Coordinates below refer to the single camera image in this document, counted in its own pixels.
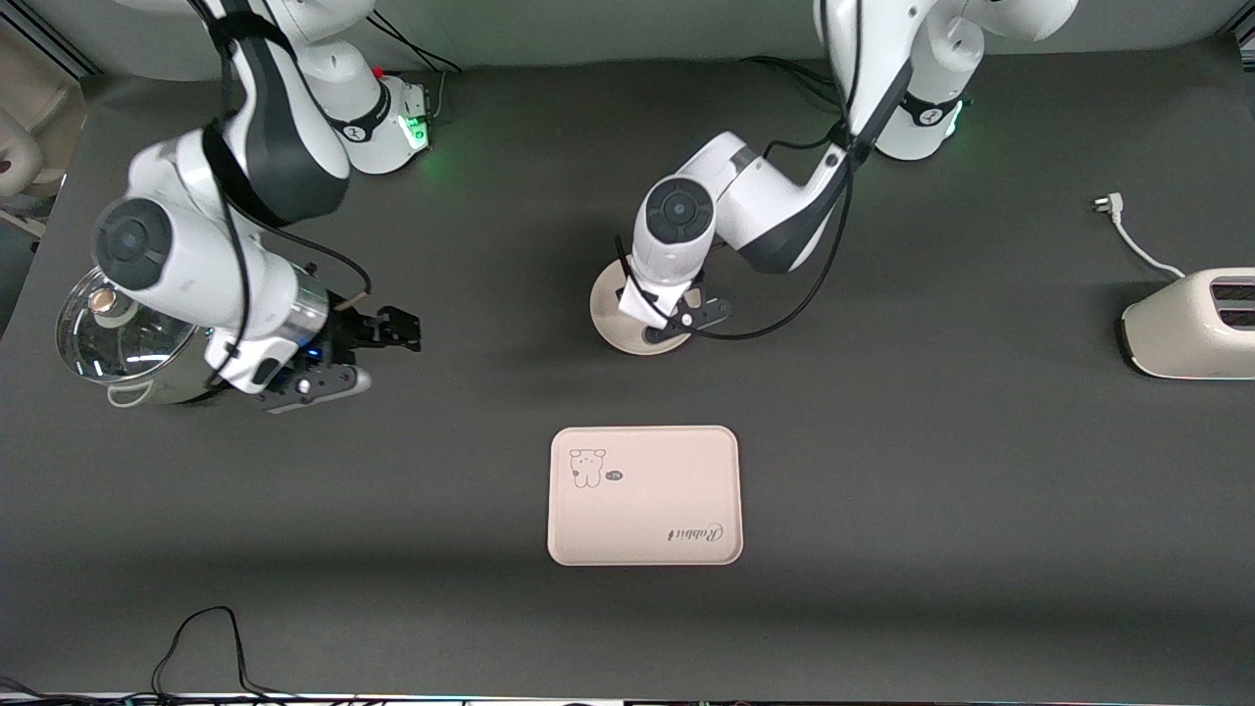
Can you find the round cream plate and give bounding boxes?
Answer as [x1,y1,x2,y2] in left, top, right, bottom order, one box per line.
[589,260,709,359]

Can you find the black right arm base cable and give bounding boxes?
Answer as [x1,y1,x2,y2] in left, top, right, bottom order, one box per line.
[368,10,465,124]

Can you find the beige background object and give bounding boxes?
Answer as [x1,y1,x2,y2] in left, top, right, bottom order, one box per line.
[0,25,89,215]

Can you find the black arm base cable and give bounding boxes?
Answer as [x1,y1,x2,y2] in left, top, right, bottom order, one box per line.
[368,10,465,124]
[740,54,846,111]

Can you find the cream tray with rabbit print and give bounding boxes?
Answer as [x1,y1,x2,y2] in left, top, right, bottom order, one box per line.
[547,425,744,568]

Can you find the white toaster power cord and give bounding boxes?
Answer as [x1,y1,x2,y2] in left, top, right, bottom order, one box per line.
[1092,193,1188,282]

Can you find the black looped cable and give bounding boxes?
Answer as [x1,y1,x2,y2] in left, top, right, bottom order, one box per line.
[152,606,295,703]

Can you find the black left arm base cable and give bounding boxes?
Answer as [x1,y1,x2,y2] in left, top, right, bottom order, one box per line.
[740,54,846,111]

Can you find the cream toaster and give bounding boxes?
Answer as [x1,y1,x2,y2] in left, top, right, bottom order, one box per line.
[1121,268,1255,380]

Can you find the glass pot lid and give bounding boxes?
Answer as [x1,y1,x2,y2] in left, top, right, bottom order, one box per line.
[56,265,204,384]

